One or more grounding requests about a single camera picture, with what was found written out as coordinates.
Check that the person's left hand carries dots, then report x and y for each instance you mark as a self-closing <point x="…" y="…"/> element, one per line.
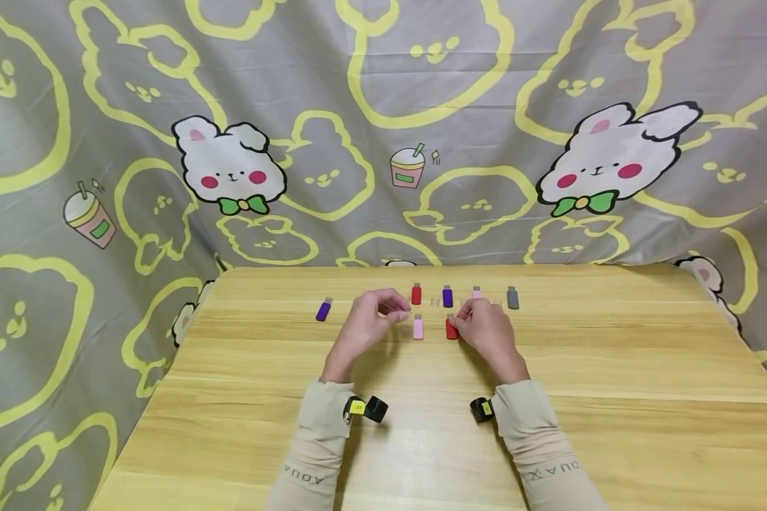
<point x="363" y="328"/>

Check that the person's left forearm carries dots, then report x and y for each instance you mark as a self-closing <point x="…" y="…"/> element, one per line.
<point x="313" y="447"/>

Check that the red USB stick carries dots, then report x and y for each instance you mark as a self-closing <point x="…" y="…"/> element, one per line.
<point x="450" y="332"/>
<point x="417" y="294"/>

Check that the person's left thumb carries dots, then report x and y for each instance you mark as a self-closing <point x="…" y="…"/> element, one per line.
<point x="396" y="317"/>

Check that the person's right thumb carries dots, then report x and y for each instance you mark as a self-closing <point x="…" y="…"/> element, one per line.
<point x="459" y="323"/>

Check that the grey USB stick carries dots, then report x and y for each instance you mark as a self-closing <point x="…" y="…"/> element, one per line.
<point x="512" y="299"/>

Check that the purple USB stick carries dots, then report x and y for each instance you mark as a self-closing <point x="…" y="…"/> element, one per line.
<point x="447" y="297"/>
<point x="323" y="311"/>

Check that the person's right fingers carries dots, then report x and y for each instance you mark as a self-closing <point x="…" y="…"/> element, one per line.
<point x="466" y="308"/>

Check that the person's left fingers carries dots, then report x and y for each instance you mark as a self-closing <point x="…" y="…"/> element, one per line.
<point x="390" y="295"/>

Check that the black wrist band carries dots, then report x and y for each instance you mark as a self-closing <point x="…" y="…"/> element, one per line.
<point x="375" y="409"/>
<point x="480" y="409"/>

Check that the person's right hand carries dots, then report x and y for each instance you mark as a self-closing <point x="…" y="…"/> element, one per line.
<point x="493" y="331"/>

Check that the person's right forearm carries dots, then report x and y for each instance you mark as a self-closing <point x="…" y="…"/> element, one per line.
<point x="543" y="440"/>

